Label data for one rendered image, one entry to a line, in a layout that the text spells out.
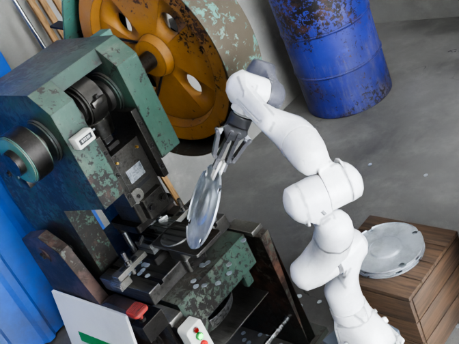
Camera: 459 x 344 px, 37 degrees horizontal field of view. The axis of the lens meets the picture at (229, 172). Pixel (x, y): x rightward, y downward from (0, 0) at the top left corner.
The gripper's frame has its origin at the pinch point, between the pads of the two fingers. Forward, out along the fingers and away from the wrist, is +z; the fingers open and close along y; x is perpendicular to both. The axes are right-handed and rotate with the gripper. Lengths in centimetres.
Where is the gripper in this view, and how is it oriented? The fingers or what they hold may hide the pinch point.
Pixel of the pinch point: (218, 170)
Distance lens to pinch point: 223.2
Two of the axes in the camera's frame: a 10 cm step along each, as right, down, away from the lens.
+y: -9.0, -2.7, -3.3
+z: -3.8, 8.6, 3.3
